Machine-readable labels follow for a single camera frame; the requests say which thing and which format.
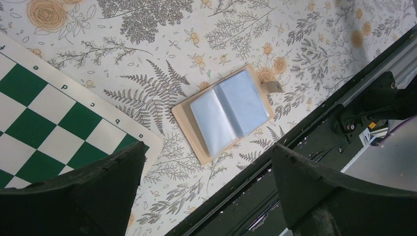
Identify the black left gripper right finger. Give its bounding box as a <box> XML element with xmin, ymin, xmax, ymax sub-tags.
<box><xmin>271</xmin><ymin>144</ymin><xmax>417</xmax><ymax>236</ymax></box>

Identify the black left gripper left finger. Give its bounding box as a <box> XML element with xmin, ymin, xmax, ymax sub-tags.
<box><xmin>0</xmin><ymin>142</ymin><xmax>146</xmax><ymax>236</ymax></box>

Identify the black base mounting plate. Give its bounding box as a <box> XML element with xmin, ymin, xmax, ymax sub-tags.
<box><xmin>164</xmin><ymin>24</ymin><xmax>417</xmax><ymax>236</ymax></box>

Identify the green white chessboard mat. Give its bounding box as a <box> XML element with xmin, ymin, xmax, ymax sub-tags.
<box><xmin>0</xmin><ymin>34</ymin><xmax>163</xmax><ymax>188</ymax></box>

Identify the floral patterned table mat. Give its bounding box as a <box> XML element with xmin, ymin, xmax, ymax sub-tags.
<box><xmin>0</xmin><ymin>0</ymin><xmax>417</xmax><ymax>236</ymax></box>

